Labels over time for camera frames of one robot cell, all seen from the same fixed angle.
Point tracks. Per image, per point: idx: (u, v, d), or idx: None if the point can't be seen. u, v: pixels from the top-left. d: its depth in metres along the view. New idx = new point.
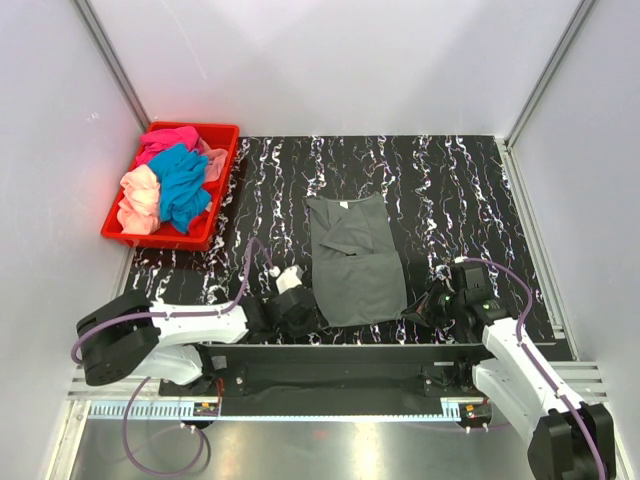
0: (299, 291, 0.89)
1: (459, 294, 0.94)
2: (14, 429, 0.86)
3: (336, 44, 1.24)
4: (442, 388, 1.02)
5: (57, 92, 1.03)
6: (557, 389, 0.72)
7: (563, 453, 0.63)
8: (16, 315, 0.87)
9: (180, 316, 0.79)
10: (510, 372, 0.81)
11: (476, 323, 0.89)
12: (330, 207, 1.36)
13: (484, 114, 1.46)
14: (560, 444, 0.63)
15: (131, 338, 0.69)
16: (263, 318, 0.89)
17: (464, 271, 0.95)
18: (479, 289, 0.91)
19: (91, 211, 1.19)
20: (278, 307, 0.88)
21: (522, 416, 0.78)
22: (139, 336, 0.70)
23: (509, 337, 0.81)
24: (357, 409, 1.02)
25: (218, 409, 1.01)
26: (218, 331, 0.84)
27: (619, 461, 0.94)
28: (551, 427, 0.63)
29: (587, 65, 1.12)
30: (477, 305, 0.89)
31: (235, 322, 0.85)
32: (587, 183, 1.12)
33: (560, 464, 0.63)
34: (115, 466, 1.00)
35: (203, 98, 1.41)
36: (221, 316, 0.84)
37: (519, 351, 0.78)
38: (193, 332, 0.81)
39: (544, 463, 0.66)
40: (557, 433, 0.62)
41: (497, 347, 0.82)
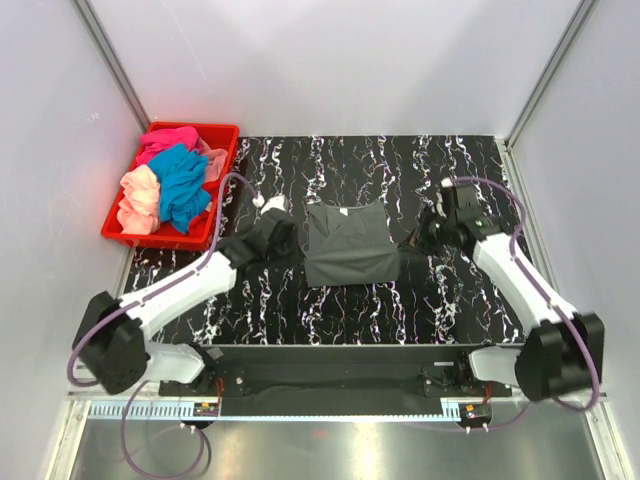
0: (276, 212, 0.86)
1: (451, 216, 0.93)
2: (14, 428, 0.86)
3: (336, 45, 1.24)
4: (443, 388, 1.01)
5: (58, 93, 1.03)
6: (549, 300, 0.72)
7: (553, 364, 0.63)
8: (16, 315, 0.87)
9: (155, 295, 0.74)
10: (505, 290, 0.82)
11: (467, 240, 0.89)
12: (330, 213, 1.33)
13: (485, 114, 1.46)
14: (553, 352, 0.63)
15: (118, 340, 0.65)
16: (249, 250, 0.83)
17: (455, 191, 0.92)
18: (472, 208, 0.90)
19: (91, 211, 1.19)
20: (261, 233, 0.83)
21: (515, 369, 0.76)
22: (123, 332, 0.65)
23: (503, 252, 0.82)
24: (357, 409, 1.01)
25: (217, 409, 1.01)
26: (203, 288, 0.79)
27: (619, 461, 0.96)
28: (544, 339, 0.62)
29: (586, 65, 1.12)
30: (470, 223, 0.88)
31: (216, 271, 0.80)
32: (586, 183, 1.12)
33: (550, 372, 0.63)
34: (115, 466, 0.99)
35: (204, 97, 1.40)
36: (201, 273, 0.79)
37: (514, 266, 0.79)
38: (181, 298, 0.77)
39: (531, 375, 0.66)
40: (550, 343, 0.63)
41: (488, 263, 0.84)
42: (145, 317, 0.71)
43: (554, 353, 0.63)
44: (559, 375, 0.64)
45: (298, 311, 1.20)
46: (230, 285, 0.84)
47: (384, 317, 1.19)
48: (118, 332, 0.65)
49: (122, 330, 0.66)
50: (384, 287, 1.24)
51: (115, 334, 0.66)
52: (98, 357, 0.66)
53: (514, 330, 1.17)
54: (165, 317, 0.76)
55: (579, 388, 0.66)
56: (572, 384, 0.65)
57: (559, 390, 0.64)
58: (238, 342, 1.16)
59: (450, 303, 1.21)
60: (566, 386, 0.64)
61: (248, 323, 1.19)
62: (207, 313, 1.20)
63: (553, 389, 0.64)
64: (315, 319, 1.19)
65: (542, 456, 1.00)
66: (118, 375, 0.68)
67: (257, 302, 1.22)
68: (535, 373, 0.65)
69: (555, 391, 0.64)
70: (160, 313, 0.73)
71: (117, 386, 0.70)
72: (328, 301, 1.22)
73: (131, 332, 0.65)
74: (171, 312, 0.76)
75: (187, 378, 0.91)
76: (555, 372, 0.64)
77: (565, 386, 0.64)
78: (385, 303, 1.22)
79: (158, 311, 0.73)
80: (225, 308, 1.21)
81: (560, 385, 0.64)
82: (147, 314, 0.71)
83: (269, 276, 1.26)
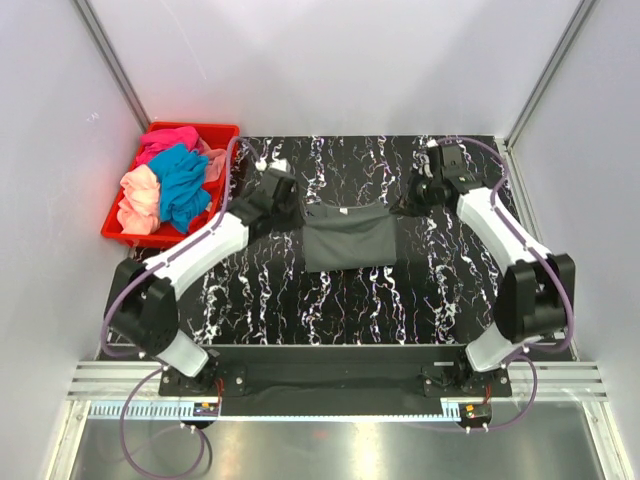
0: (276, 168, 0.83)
1: (438, 174, 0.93)
2: (15, 428, 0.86)
3: (336, 45, 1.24)
4: (442, 388, 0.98)
5: (57, 93, 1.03)
6: (525, 243, 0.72)
7: (526, 299, 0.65)
8: (17, 315, 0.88)
9: (176, 255, 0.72)
10: (483, 239, 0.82)
11: (451, 195, 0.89)
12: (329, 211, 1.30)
13: (485, 114, 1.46)
14: (526, 288, 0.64)
15: (152, 298, 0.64)
16: (255, 210, 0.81)
17: (440, 149, 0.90)
18: (456, 165, 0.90)
19: (90, 211, 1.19)
20: (266, 192, 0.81)
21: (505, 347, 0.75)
22: (155, 290, 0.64)
23: (483, 204, 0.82)
24: (357, 409, 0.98)
25: (217, 409, 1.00)
26: (222, 246, 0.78)
27: (618, 461, 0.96)
28: (517, 274, 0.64)
29: (586, 65, 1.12)
30: (455, 178, 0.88)
31: (229, 229, 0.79)
32: (587, 183, 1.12)
33: (523, 308, 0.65)
34: (116, 466, 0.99)
35: (204, 97, 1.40)
36: (217, 233, 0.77)
37: (494, 216, 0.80)
38: (201, 257, 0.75)
39: (506, 313, 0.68)
40: (523, 279, 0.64)
41: (471, 216, 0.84)
42: (174, 275, 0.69)
43: (528, 289, 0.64)
44: (533, 312, 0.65)
45: (298, 311, 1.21)
46: (241, 244, 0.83)
47: (384, 317, 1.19)
48: (150, 291, 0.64)
49: (154, 288, 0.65)
50: (384, 287, 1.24)
51: (147, 293, 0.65)
52: (129, 322, 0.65)
53: None
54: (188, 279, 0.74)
55: (554, 328, 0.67)
56: (548, 322, 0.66)
57: (533, 328, 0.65)
58: (237, 342, 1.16)
59: (450, 303, 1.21)
60: (541, 326, 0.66)
61: (248, 323, 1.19)
62: (206, 314, 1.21)
63: (527, 327, 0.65)
64: (315, 319, 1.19)
65: (542, 456, 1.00)
66: (154, 336, 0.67)
67: (257, 302, 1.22)
68: (509, 310, 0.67)
69: (529, 330, 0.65)
70: (184, 273, 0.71)
71: (152, 348, 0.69)
72: (328, 301, 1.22)
73: (164, 288, 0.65)
74: (193, 273, 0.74)
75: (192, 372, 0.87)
76: (528, 308, 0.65)
77: (539, 325, 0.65)
78: (385, 303, 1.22)
79: (182, 270, 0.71)
80: (225, 308, 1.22)
81: (534, 323, 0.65)
82: (174, 273, 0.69)
83: (269, 276, 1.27)
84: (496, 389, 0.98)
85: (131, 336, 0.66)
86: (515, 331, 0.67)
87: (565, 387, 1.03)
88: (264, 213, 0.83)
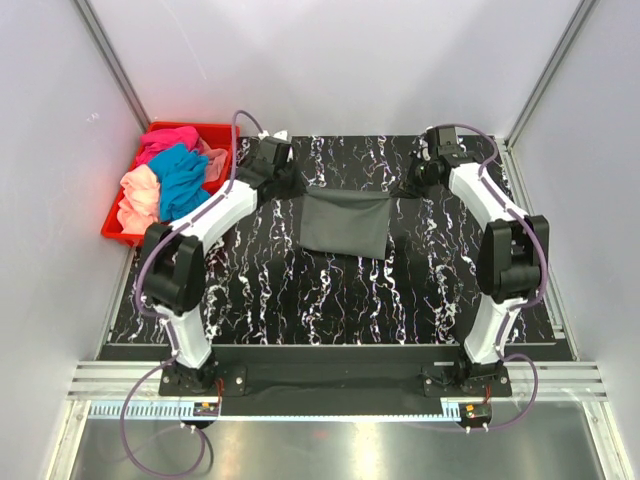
0: (273, 139, 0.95)
1: (433, 153, 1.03)
2: (15, 428, 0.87)
3: (337, 44, 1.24)
4: (442, 388, 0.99)
5: (58, 93, 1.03)
6: (504, 205, 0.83)
7: (502, 253, 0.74)
8: (17, 315, 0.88)
9: (200, 216, 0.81)
10: (472, 206, 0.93)
11: (445, 171, 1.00)
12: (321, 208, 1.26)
13: (485, 113, 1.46)
14: (502, 244, 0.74)
15: (184, 254, 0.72)
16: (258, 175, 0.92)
17: (437, 131, 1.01)
18: (451, 145, 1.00)
19: (91, 211, 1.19)
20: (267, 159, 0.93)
21: (494, 318, 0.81)
22: (186, 246, 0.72)
23: (470, 174, 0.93)
24: (357, 409, 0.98)
25: (217, 409, 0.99)
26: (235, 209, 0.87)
27: (619, 462, 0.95)
28: (495, 229, 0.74)
29: (586, 65, 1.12)
30: (449, 156, 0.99)
31: (240, 193, 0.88)
32: (586, 183, 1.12)
33: (500, 262, 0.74)
34: (116, 466, 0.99)
35: (204, 97, 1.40)
36: (230, 196, 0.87)
37: (481, 185, 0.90)
38: (220, 217, 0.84)
39: (486, 269, 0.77)
40: (499, 234, 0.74)
41: (463, 188, 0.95)
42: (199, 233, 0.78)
43: (503, 244, 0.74)
44: (508, 267, 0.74)
45: (298, 311, 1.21)
46: (252, 207, 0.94)
47: (384, 317, 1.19)
48: (182, 247, 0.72)
49: (186, 245, 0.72)
50: (384, 287, 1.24)
51: (179, 250, 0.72)
52: (161, 281, 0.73)
53: (513, 330, 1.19)
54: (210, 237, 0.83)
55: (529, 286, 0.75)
56: (522, 280, 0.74)
57: (509, 282, 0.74)
58: (237, 342, 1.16)
59: (450, 303, 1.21)
60: (517, 281, 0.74)
61: (248, 323, 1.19)
62: (207, 314, 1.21)
63: (503, 280, 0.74)
64: (315, 319, 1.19)
65: (542, 456, 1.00)
66: (188, 294, 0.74)
67: (257, 302, 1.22)
68: (489, 267, 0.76)
69: (505, 284, 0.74)
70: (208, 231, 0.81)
71: (188, 307, 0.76)
72: (328, 301, 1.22)
73: (194, 243, 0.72)
74: (215, 232, 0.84)
75: (197, 363, 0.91)
76: (504, 263, 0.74)
77: (516, 280, 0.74)
78: (385, 303, 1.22)
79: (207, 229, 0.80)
80: (225, 308, 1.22)
81: (508, 277, 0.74)
82: (200, 230, 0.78)
83: (269, 276, 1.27)
84: (496, 389, 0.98)
85: (163, 294, 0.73)
86: (495, 287, 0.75)
87: (565, 387, 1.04)
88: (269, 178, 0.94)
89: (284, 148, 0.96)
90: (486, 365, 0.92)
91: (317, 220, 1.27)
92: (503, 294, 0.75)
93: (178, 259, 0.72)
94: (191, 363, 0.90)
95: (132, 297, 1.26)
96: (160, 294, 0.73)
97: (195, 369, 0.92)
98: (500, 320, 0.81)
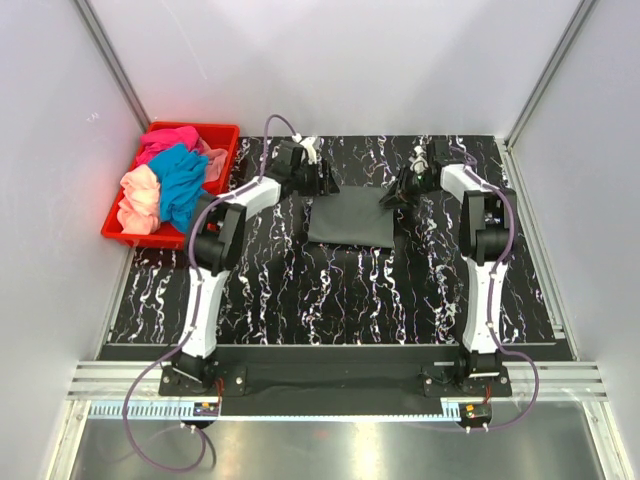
0: (288, 142, 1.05)
1: (429, 160, 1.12)
2: (15, 427, 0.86)
3: (336, 44, 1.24)
4: (443, 388, 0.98)
5: (57, 94, 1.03)
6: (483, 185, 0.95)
7: (477, 216, 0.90)
8: (16, 315, 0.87)
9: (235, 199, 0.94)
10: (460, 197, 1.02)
11: (437, 175, 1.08)
12: (329, 204, 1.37)
13: (485, 113, 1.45)
14: (476, 208, 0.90)
15: (231, 217, 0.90)
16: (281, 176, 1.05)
17: (433, 141, 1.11)
18: (445, 153, 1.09)
19: (91, 210, 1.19)
20: (284, 163, 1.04)
21: (480, 285, 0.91)
22: (233, 211, 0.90)
23: (455, 166, 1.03)
24: (357, 410, 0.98)
25: (217, 409, 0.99)
26: (267, 196, 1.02)
27: (619, 463, 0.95)
28: (470, 195, 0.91)
29: (587, 65, 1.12)
30: (442, 163, 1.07)
31: (267, 183, 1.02)
32: (586, 183, 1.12)
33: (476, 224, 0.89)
34: (116, 466, 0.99)
35: (204, 98, 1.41)
36: (260, 184, 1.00)
37: (464, 174, 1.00)
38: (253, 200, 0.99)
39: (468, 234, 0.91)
40: (474, 200, 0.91)
41: (448, 179, 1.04)
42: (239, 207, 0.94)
43: (477, 209, 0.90)
44: (483, 230, 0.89)
45: (298, 311, 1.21)
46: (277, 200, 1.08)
47: (384, 317, 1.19)
48: (230, 211, 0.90)
49: (233, 210, 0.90)
50: (385, 287, 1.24)
51: (228, 213, 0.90)
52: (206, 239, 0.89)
53: (513, 330, 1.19)
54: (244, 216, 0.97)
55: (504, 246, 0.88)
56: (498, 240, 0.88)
57: (483, 243, 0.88)
58: (237, 342, 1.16)
59: (450, 303, 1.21)
60: (489, 242, 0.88)
61: (248, 323, 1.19)
62: None
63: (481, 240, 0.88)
64: (315, 319, 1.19)
65: (542, 456, 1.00)
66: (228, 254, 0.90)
67: (257, 302, 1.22)
68: (468, 230, 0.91)
69: (480, 243, 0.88)
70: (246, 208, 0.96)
71: (229, 265, 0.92)
72: (328, 301, 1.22)
73: (240, 210, 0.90)
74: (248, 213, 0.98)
75: (205, 351, 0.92)
76: (478, 225, 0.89)
77: (489, 242, 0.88)
78: (385, 303, 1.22)
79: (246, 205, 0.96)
80: (225, 309, 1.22)
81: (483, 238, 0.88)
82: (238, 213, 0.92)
83: (269, 276, 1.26)
84: (496, 389, 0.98)
85: (207, 251, 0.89)
86: (472, 246, 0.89)
87: (565, 387, 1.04)
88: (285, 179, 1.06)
89: (299, 151, 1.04)
90: (487, 363, 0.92)
91: (326, 207, 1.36)
92: (480, 254, 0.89)
93: (225, 221, 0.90)
94: (200, 350, 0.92)
95: (132, 297, 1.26)
96: (207, 250, 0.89)
97: (199, 360, 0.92)
98: (485, 289, 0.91)
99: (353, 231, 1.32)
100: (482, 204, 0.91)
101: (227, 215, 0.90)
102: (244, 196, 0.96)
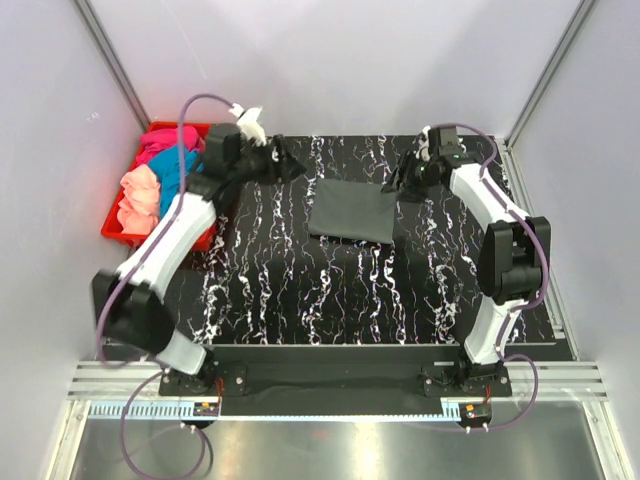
0: (215, 132, 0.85)
1: (434, 153, 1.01)
2: (15, 428, 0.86)
3: (336, 44, 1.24)
4: (442, 388, 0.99)
5: (58, 94, 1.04)
6: (504, 205, 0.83)
7: (503, 256, 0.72)
8: (17, 315, 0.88)
9: (148, 256, 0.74)
10: (476, 208, 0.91)
11: (445, 172, 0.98)
12: (330, 200, 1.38)
13: (485, 113, 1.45)
14: (502, 247, 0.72)
15: (142, 302, 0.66)
16: (213, 180, 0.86)
17: (439, 132, 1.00)
18: (453, 146, 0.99)
19: (91, 211, 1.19)
20: (215, 159, 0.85)
21: (497, 316, 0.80)
22: (139, 296, 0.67)
23: (472, 175, 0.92)
24: (358, 410, 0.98)
25: (217, 409, 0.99)
26: (191, 228, 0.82)
27: (620, 462, 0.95)
28: (496, 231, 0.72)
29: (587, 64, 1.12)
30: (450, 157, 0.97)
31: (194, 212, 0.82)
32: (586, 183, 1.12)
33: (502, 266, 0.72)
34: (115, 466, 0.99)
35: (204, 98, 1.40)
36: (181, 221, 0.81)
37: (481, 184, 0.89)
38: (175, 243, 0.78)
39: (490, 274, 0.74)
40: (501, 236, 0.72)
41: (463, 188, 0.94)
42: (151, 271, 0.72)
43: (504, 245, 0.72)
44: (509, 268, 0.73)
45: (298, 311, 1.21)
46: (212, 217, 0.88)
47: (384, 317, 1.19)
48: (133, 298, 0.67)
49: (137, 293, 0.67)
50: (384, 287, 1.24)
51: (130, 301, 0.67)
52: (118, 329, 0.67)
53: (513, 330, 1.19)
54: (167, 270, 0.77)
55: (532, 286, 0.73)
56: (527, 280, 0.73)
57: (510, 284, 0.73)
58: (237, 342, 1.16)
59: (450, 303, 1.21)
60: (517, 282, 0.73)
61: (248, 323, 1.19)
62: (206, 314, 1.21)
63: (505, 283, 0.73)
64: (315, 319, 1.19)
65: (542, 457, 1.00)
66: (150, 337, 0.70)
67: (257, 302, 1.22)
68: (490, 269, 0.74)
69: (506, 285, 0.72)
70: (166, 257, 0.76)
71: (156, 342, 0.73)
72: (328, 301, 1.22)
73: (147, 293, 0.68)
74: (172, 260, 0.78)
75: (195, 367, 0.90)
76: (505, 265, 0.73)
77: (516, 282, 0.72)
78: (385, 303, 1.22)
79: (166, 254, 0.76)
80: (225, 308, 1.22)
81: (510, 280, 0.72)
82: (148, 275, 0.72)
83: (269, 276, 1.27)
84: (496, 389, 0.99)
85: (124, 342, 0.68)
86: (495, 289, 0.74)
87: (565, 387, 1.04)
88: (223, 181, 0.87)
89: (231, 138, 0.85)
90: (487, 366, 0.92)
91: (327, 203, 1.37)
92: (502, 295, 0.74)
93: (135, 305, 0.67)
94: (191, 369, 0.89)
95: None
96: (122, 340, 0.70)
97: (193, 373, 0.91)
98: (501, 320, 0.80)
99: (352, 226, 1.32)
100: (509, 239, 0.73)
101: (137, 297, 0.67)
102: (158, 248, 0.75)
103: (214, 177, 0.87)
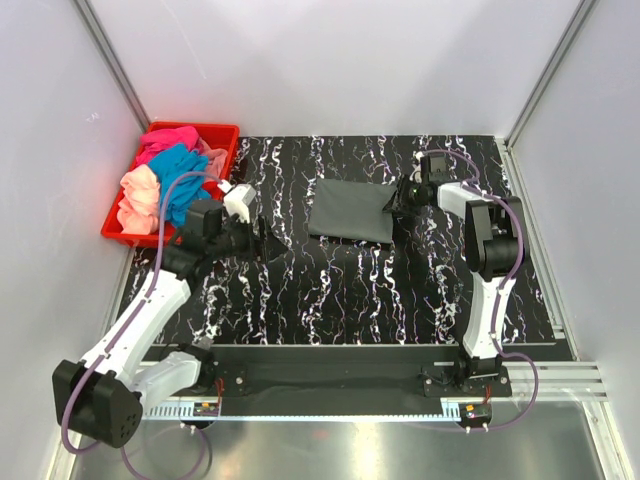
0: (195, 205, 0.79)
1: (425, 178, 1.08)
2: (14, 427, 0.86)
3: (337, 44, 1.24)
4: (443, 388, 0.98)
5: (57, 94, 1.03)
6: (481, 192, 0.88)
7: (483, 228, 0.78)
8: (17, 314, 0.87)
9: (117, 340, 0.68)
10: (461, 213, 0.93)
11: (434, 196, 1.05)
12: (329, 200, 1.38)
13: (485, 113, 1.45)
14: (479, 221, 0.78)
15: (103, 397, 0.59)
16: (190, 253, 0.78)
17: (429, 159, 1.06)
18: (442, 173, 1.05)
19: (91, 210, 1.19)
20: (194, 235, 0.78)
21: (486, 300, 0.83)
22: (103, 388, 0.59)
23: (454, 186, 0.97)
24: (358, 410, 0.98)
25: (217, 409, 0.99)
26: (163, 309, 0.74)
27: (620, 462, 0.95)
28: (473, 206, 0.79)
29: (587, 64, 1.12)
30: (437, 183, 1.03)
31: (167, 286, 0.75)
32: (587, 183, 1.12)
33: (483, 239, 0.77)
34: (115, 466, 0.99)
35: (204, 97, 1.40)
36: (152, 298, 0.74)
37: (462, 189, 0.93)
38: (147, 326, 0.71)
39: (473, 249, 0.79)
40: (478, 211, 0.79)
41: (448, 200, 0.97)
42: (116, 365, 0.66)
43: (481, 220, 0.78)
44: (491, 241, 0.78)
45: (298, 311, 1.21)
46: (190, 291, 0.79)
47: (384, 317, 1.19)
48: (97, 391, 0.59)
49: (103, 385, 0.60)
50: (384, 287, 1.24)
51: (95, 394, 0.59)
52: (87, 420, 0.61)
53: (513, 330, 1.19)
54: (139, 357, 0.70)
55: (514, 258, 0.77)
56: (508, 253, 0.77)
57: (494, 258, 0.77)
58: (237, 342, 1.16)
59: (450, 303, 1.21)
60: (499, 256, 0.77)
61: (248, 323, 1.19)
62: (207, 314, 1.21)
63: (489, 257, 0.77)
64: (315, 319, 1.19)
65: (542, 457, 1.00)
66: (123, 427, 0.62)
67: (257, 302, 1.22)
68: (473, 243, 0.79)
69: (490, 258, 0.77)
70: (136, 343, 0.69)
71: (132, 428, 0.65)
72: (328, 301, 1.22)
73: (115, 383, 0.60)
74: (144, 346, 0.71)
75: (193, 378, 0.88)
76: (486, 238, 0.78)
77: (499, 256, 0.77)
78: (385, 303, 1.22)
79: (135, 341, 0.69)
80: (225, 308, 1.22)
81: (495, 254, 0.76)
82: (117, 362, 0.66)
83: (269, 276, 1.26)
84: (496, 389, 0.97)
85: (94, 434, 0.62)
86: (480, 263, 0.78)
87: (565, 387, 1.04)
88: (200, 255, 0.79)
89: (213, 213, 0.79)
90: (487, 362, 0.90)
91: (328, 203, 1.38)
92: (488, 270, 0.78)
93: (97, 403, 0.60)
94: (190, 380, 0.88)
95: (132, 297, 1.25)
96: (93, 434, 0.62)
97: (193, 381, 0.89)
98: (490, 303, 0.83)
99: (351, 227, 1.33)
100: (486, 214, 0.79)
101: (97, 391, 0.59)
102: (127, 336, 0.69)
103: (191, 252, 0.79)
